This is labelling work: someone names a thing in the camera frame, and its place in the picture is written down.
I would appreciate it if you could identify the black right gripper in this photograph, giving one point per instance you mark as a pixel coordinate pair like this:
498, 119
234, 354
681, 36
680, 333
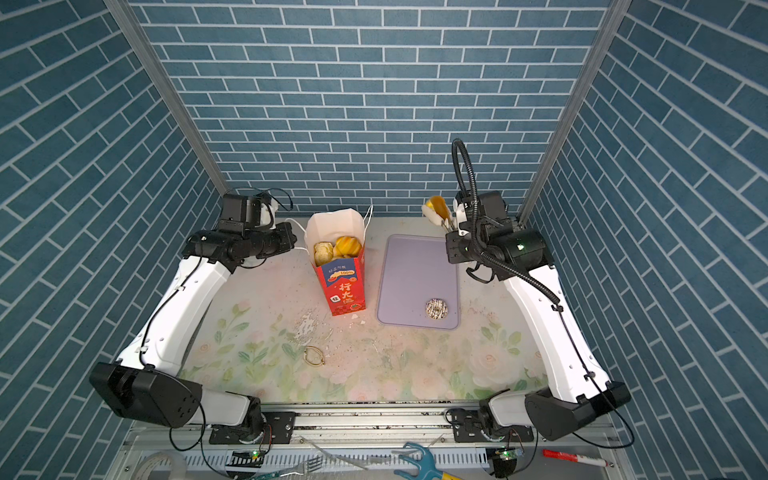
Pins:
452, 247

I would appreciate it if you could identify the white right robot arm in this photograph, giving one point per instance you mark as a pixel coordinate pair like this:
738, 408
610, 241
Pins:
578, 389

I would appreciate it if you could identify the red paper gift bag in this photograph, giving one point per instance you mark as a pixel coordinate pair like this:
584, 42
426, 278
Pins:
342, 280

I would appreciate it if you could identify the red marker pen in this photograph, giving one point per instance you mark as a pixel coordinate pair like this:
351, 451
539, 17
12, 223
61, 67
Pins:
577, 458

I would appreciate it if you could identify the metal food tongs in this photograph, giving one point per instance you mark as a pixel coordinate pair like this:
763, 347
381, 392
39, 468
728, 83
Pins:
449, 226

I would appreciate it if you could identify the chocolate sprinkled donut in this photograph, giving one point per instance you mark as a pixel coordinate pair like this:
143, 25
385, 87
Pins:
436, 309

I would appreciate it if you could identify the small orange bun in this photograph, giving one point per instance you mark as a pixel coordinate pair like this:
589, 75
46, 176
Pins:
436, 211

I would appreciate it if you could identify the metal fork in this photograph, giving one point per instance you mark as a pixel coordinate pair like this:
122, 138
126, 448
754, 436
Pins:
302, 469

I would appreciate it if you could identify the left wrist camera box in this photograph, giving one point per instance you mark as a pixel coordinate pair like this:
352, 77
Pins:
242, 214

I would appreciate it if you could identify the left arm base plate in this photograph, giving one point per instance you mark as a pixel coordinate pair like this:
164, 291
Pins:
267, 428

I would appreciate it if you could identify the small shell shaped bread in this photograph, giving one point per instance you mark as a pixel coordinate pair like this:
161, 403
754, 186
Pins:
324, 252

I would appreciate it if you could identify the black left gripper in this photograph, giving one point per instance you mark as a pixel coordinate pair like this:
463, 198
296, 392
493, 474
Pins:
283, 230

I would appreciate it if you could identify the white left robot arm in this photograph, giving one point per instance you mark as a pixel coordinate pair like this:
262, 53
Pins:
143, 382

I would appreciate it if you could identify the purple plastic tray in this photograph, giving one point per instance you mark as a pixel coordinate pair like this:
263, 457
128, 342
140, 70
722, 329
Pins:
415, 270

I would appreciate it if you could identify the yellow striped bread roll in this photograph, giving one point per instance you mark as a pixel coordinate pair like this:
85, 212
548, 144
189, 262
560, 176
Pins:
347, 247

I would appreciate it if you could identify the teal plastic clamp tool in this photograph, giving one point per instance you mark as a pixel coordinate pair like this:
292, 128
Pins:
423, 460

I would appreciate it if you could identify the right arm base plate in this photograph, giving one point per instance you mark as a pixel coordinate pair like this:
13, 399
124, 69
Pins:
472, 426

